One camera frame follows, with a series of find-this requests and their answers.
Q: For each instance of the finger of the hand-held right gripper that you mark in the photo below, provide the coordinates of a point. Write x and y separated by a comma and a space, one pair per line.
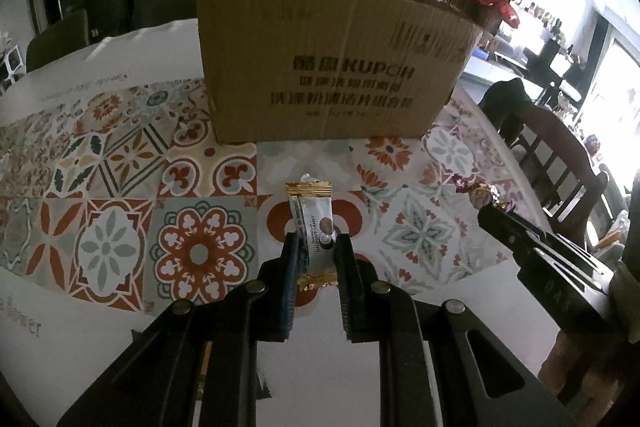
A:
525, 262
545, 242

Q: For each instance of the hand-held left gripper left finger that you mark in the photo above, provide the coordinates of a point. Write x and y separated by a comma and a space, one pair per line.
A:
292, 287

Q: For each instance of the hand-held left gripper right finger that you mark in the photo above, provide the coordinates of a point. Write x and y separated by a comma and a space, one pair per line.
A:
345, 287

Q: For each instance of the white gold-ended snack bar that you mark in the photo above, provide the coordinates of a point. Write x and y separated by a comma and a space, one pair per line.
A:
315, 219

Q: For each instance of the gold purple candy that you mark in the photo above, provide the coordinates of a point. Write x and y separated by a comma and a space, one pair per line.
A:
482, 194

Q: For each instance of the brown cardboard box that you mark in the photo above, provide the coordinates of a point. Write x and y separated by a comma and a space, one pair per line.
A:
320, 57

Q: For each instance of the brown wooden chair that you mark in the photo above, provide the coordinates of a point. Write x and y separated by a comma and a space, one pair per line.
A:
550, 147

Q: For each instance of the patterned tile-print tablecloth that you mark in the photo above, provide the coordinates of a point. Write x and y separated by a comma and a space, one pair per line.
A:
125, 187

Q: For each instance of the counter with small bottles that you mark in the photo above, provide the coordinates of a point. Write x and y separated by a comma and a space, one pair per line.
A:
550, 22

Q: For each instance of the dark upholstered chair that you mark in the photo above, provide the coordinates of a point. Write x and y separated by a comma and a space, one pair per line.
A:
165, 7
57, 42

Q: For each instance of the white shelf rack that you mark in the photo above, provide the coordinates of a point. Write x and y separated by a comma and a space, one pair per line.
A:
12, 64

